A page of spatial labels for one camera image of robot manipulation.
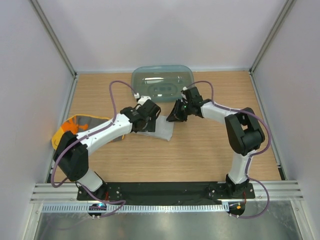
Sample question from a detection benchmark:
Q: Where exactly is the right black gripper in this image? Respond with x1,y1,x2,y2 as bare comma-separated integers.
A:
166,99,193,123

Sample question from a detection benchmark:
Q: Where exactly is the grey panda towel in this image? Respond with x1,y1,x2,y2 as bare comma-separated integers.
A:
137,115,174,141

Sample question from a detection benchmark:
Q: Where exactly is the orange grey towel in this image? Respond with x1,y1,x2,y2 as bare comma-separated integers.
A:
51,114,111,150

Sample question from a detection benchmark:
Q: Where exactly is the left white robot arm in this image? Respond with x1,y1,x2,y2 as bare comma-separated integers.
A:
53,96,161,201

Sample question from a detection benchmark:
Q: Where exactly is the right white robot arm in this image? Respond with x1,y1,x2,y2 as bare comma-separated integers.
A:
166,86,265,198

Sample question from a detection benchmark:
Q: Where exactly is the teal plastic basin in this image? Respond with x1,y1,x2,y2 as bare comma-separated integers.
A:
131,65,194,103

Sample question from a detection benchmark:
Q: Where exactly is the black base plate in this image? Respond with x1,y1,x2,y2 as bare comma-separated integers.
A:
76,181,256,206

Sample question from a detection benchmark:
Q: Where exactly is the slotted cable duct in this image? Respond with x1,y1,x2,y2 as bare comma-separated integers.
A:
41,202,229,214

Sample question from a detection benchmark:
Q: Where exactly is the aluminium frame rail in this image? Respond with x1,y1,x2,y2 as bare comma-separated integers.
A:
29,180,304,203

